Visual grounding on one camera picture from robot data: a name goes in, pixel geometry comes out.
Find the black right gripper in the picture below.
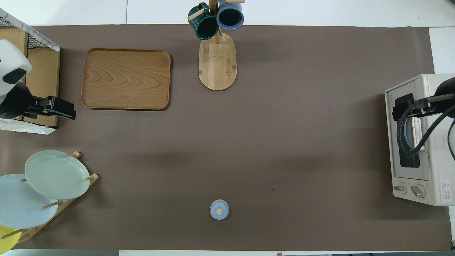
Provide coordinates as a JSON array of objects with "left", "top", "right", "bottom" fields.
[{"left": 392, "top": 93, "right": 438, "bottom": 122}]

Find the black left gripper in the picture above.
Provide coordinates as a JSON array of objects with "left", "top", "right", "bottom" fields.
[{"left": 21, "top": 96, "right": 76, "bottom": 120}]

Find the toaster oven glass door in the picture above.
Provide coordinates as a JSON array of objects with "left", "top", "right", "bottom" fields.
[{"left": 385, "top": 79, "right": 433, "bottom": 182}]

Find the cream toaster oven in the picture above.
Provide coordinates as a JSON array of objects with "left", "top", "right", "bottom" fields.
[{"left": 385, "top": 74, "right": 455, "bottom": 207}]

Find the wooden stepped shelf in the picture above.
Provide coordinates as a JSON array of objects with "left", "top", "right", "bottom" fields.
[{"left": 0, "top": 27, "right": 61, "bottom": 128}]

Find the pale green plate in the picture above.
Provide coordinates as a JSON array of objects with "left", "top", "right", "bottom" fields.
[{"left": 25, "top": 150, "right": 91, "bottom": 200}]

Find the rectangular wooden tray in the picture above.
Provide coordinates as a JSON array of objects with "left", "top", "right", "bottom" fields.
[{"left": 81, "top": 48, "right": 172, "bottom": 111}]

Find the wooden plate rack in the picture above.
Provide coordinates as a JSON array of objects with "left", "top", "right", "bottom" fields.
[{"left": 0, "top": 151, "right": 100, "bottom": 244}]

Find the large light blue plate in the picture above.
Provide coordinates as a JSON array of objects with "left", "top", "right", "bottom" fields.
[{"left": 0, "top": 174, "right": 59, "bottom": 229}]

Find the large brown table mat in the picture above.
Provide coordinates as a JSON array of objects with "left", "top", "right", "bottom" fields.
[{"left": 0, "top": 24, "right": 454, "bottom": 251}]

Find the yellow plate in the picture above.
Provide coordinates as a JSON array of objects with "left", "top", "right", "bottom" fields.
[{"left": 0, "top": 225, "right": 22, "bottom": 256}]

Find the wooden mug tree stand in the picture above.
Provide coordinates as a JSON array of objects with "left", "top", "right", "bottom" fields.
[{"left": 188, "top": 0, "right": 246, "bottom": 91}]

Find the dark green mug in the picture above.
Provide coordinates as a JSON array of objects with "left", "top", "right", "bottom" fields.
[{"left": 188, "top": 3, "right": 219, "bottom": 41}]

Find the blue mug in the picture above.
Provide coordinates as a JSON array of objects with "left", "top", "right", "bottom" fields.
[{"left": 216, "top": 0, "right": 245, "bottom": 32}]

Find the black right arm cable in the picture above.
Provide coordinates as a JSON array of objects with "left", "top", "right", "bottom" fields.
[{"left": 396, "top": 101, "right": 455, "bottom": 160}]

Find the wooden wire shelf rack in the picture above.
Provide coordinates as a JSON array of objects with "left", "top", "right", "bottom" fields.
[{"left": 0, "top": 9, "right": 60, "bottom": 135}]

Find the black wire basket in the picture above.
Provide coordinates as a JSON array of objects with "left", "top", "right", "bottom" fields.
[{"left": 0, "top": 16, "right": 40, "bottom": 49}]

